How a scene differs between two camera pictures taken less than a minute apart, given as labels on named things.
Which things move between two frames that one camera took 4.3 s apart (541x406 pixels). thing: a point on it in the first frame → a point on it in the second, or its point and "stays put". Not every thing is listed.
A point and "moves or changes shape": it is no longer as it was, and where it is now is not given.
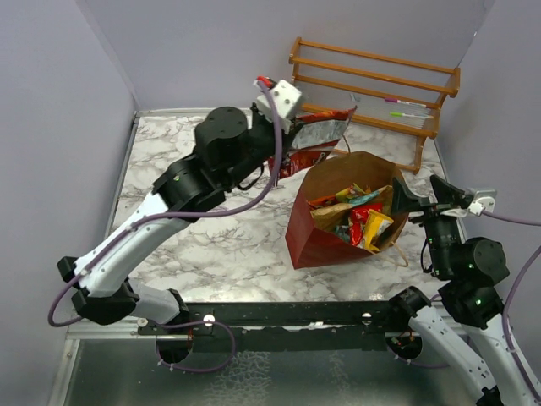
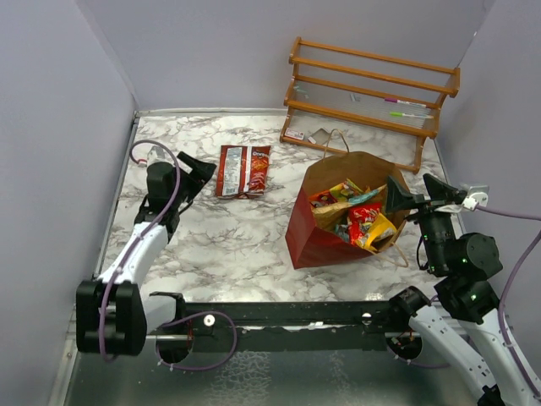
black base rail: [274, 327] stays put
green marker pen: [401, 114] stays put
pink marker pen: [404, 101] stays put
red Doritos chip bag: [314, 137] moves or changes shape
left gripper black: [286, 139] → [199, 175]
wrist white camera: [286, 100] → [158, 154]
